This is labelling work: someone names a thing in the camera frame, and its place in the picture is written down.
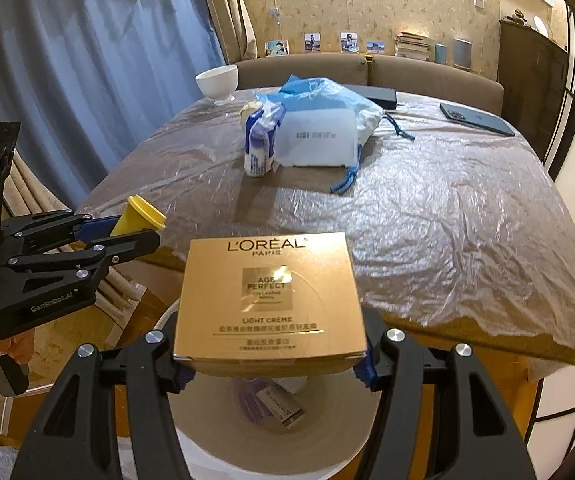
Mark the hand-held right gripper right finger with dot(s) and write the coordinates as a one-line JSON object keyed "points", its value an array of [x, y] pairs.
{"points": [[380, 355]]}

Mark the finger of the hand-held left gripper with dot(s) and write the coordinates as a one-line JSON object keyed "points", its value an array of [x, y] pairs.
{"points": [[132, 244], [97, 227]]}

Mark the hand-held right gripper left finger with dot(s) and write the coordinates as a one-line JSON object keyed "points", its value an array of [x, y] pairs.
{"points": [[165, 360]]}

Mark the yellow plastic cup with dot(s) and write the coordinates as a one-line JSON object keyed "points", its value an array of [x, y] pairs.
{"points": [[140, 212]]}

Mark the gold cardboard box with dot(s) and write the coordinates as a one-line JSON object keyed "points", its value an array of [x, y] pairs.
{"points": [[267, 300]]}

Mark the white round bin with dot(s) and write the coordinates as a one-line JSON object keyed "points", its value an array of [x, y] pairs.
{"points": [[277, 450]]}

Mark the blue white tissue packet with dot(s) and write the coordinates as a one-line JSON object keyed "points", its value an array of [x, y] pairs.
{"points": [[260, 152]]}

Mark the white wipes packet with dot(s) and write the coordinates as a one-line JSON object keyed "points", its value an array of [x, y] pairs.
{"points": [[317, 140]]}

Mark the person's left hand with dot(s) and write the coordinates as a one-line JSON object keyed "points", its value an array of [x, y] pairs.
{"points": [[23, 347]]}

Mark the clear plastic table cover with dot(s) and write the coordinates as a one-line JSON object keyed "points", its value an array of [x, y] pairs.
{"points": [[442, 210]]}

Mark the blue curtain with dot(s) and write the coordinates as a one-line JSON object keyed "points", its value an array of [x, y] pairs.
{"points": [[92, 60]]}

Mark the white ceramic footed bowl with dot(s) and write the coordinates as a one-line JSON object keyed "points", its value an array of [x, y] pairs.
{"points": [[217, 82]]}

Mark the photo with blue border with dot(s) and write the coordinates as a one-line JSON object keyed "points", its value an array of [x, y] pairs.
{"points": [[276, 48]]}

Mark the beige curtain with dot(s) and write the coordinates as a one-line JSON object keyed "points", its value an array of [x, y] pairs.
{"points": [[237, 20]]}

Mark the thin dark phone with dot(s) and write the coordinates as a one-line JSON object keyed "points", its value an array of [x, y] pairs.
{"points": [[477, 119]]}

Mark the thick black phone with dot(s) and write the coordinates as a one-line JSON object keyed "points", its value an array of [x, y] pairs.
{"points": [[377, 96]]}

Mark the standing figure photo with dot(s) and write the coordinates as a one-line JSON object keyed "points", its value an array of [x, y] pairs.
{"points": [[313, 43]]}

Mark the brown fabric sofa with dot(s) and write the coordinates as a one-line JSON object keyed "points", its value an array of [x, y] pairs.
{"points": [[432, 77]]}

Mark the portrait photo with sunglasses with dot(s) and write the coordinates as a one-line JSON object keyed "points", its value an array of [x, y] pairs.
{"points": [[350, 43]]}

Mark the landscape building photo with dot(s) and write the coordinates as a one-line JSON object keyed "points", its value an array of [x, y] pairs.
{"points": [[375, 48]]}

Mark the small grey cylinder speaker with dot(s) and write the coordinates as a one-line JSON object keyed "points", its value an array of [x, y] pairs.
{"points": [[441, 54]]}

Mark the dark wooden cabinet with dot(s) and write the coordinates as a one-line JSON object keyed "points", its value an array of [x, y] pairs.
{"points": [[532, 85]]}

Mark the stack of books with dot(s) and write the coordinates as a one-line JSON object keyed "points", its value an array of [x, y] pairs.
{"points": [[415, 46]]}

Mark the large grey speaker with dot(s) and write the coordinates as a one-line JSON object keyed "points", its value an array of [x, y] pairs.
{"points": [[463, 53]]}

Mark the white round plate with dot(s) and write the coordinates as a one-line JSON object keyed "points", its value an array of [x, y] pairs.
{"points": [[540, 25]]}

